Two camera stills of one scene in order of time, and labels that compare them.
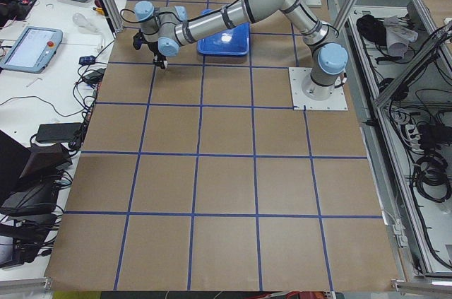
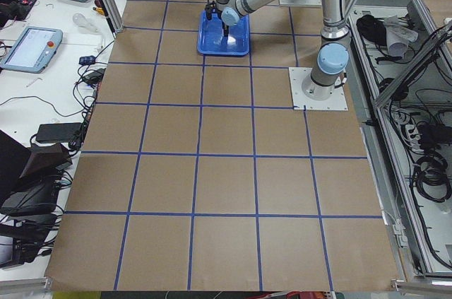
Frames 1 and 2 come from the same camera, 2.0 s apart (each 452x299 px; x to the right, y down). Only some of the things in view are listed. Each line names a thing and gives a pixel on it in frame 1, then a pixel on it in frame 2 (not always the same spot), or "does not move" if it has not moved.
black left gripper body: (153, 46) → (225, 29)
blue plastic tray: (233, 42) does not move
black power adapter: (58, 132) does not move
